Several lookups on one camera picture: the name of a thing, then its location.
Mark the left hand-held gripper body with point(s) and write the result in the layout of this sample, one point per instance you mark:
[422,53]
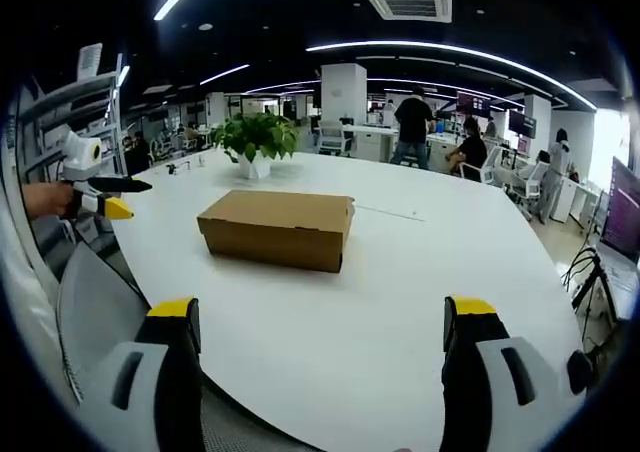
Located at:
[80,154]

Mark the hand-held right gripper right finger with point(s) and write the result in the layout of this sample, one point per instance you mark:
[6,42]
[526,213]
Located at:
[480,397]

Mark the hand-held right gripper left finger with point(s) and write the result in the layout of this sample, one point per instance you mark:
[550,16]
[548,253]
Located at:
[150,387]

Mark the brown cardboard shoe box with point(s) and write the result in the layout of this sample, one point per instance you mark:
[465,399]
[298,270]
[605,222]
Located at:
[280,227]

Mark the person's left hand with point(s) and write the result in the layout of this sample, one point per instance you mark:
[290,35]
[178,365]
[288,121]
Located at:
[50,199]

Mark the white metal shelf rack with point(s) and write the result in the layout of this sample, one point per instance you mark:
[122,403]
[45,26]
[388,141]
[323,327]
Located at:
[75,112]

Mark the small black object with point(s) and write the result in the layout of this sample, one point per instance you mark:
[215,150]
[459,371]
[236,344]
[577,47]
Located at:
[172,168]

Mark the grey office chair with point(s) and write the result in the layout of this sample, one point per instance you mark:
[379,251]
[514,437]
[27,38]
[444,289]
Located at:
[97,302]

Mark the white plant pot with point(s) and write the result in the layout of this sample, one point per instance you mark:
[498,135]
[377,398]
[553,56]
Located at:
[254,166]

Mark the green potted plant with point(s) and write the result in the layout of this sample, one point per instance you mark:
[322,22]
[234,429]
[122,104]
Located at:
[257,134]

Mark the white office chair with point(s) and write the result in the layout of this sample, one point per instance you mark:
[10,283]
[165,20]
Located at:
[482,164]
[530,184]
[332,139]

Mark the computer monitor with purple screen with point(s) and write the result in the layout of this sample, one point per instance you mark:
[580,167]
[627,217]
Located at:
[622,212]

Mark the ceiling air conditioner vent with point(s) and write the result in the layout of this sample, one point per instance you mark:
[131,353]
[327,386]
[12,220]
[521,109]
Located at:
[407,3]

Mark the wall screen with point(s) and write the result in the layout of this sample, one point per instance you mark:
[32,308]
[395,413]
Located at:
[521,123]
[473,103]

